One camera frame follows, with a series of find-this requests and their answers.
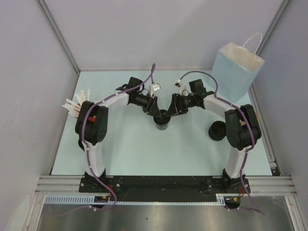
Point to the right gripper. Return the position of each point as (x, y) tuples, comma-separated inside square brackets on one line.
[(177, 106)]

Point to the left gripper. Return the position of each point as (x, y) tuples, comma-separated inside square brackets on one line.
[(151, 102)]

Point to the black cup lid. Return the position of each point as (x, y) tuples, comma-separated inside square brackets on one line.
[(163, 121)]

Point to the single black coffee cup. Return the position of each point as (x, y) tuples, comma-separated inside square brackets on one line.
[(163, 113)]

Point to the light blue paper bag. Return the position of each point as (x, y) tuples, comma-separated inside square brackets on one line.
[(235, 68)]

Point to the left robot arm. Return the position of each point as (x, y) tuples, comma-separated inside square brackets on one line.
[(92, 122)]

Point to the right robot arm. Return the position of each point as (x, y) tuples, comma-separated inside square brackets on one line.
[(240, 127)]

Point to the brown cardboard cup carrier stack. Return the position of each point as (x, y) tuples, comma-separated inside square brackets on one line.
[(257, 117)]

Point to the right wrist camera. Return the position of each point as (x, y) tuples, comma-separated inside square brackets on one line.
[(180, 86)]

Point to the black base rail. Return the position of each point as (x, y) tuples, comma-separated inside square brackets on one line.
[(168, 188)]

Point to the white cable duct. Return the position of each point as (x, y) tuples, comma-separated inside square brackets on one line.
[(104, 200)]

